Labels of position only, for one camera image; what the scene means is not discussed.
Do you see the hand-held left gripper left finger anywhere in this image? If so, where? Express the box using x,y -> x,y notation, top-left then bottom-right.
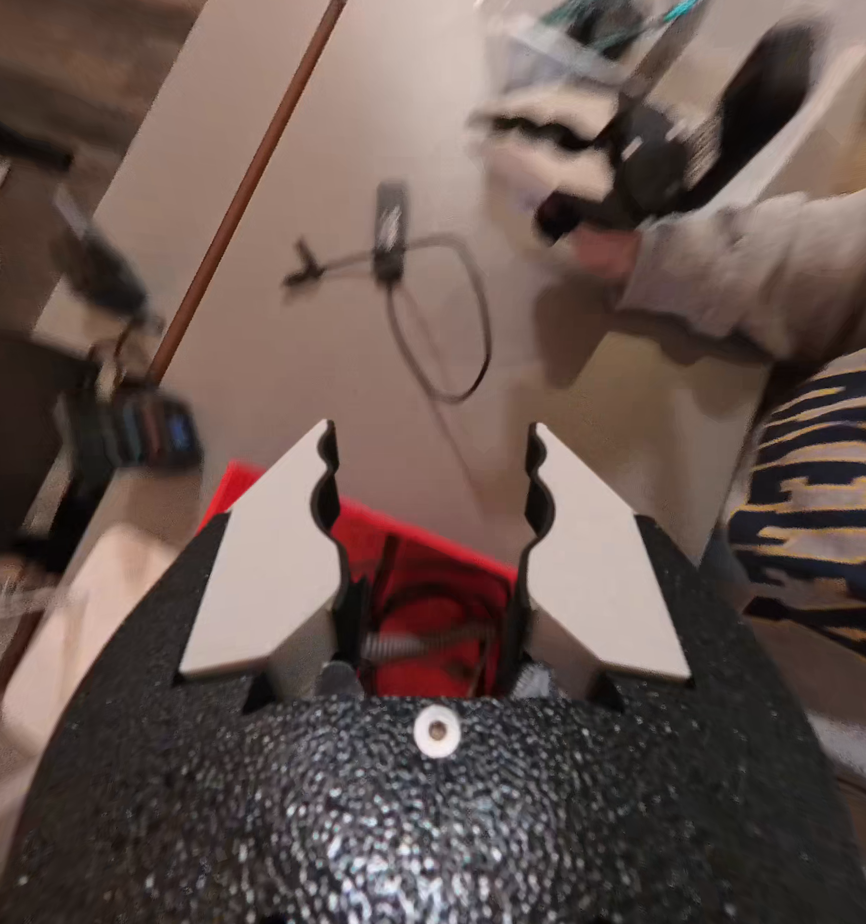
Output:
179,419 -> 370,700

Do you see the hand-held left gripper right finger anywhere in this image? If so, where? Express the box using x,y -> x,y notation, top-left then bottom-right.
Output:
497,421 -> 694,700

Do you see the person's right forearm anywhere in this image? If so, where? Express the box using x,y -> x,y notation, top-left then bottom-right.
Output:
617,184 -> 866,365

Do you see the person's right hand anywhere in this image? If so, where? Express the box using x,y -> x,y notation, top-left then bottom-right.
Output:
548,220 -> 647,286

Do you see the clear plastic storage box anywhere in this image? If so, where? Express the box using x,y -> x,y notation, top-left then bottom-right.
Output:
476,0 -> 701,98

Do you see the red plastic basket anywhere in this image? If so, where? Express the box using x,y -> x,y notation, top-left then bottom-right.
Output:
198,461 -> 521,700

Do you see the black device with blue display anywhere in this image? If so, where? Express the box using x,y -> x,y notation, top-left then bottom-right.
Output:
58,383 -> 204,481

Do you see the person's leg in patterned pants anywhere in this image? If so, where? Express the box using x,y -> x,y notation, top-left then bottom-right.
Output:
722,335 -> 866,668

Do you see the small black device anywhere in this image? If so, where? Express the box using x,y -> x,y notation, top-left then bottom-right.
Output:
371,180 -> 414,286

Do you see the dark box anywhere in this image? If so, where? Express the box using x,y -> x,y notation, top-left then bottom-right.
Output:
0,328 -> 105,557

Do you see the black object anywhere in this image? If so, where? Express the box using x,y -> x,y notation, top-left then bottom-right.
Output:
47,184 -> 153,322

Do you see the brown wooden strip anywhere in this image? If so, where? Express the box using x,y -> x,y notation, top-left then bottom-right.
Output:
148,0 -> 349,384

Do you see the black cable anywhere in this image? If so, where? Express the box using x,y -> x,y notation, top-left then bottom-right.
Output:
364,534 -> 506,697

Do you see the teal braided usb cable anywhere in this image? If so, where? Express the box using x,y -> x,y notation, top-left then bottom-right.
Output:
548,0 -> 697,55

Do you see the dark thin cable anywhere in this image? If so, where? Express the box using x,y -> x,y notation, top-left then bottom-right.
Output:
281,232 -> 493,506

